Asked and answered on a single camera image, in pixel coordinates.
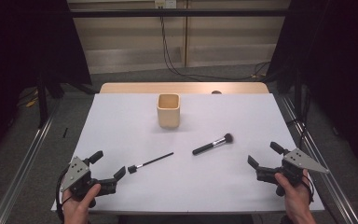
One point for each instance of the black curtain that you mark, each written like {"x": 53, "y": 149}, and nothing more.
{"x": 338, "y": 62}
{"x": 18, "y": 46}

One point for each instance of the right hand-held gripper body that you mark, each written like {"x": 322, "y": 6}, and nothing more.
{"x": 301, "y": 160}

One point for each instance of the black metal stand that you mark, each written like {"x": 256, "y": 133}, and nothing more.
{"x": 298, "y": 96}
{"x": 42, "y": 105}

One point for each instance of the small black floor piece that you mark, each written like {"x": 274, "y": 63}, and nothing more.
{"x": 65, "y": 132}

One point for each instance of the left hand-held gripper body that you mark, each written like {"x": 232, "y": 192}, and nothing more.
{"x": 74, "y": 172}

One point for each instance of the black horizontal bar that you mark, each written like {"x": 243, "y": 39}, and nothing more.
{"x": 199, "y": 12}

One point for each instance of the beige square cup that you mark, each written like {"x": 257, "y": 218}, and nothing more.
{"x": 168, "y": 116}

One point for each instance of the slim black makeup brush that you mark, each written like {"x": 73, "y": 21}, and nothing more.
{"x": 154, "y": 160}

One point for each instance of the aluminium rail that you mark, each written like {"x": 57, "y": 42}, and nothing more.
{"x": 335, "y": 193}
{"x": 21, "y": 174}

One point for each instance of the white table sheet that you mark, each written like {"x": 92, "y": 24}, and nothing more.
{"x": 183, "y": 186}

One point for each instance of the round table grommet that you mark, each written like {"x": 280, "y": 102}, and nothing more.
{"x": 216, "y": 92}

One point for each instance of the person's right hand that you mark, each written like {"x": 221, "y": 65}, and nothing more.
{"x": 296, "y": 202}

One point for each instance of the wooden table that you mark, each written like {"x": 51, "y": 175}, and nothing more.
{"x": 167, "y": 87}

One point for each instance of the thick black makeup brush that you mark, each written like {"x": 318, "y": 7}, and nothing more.
{"x": 209, "y": 146}

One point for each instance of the white wall socket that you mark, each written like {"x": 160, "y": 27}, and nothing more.
{"x": 165, "y": 3}

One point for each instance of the person's left hand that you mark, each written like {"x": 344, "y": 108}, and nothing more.
{"x": 76, "y": 208}

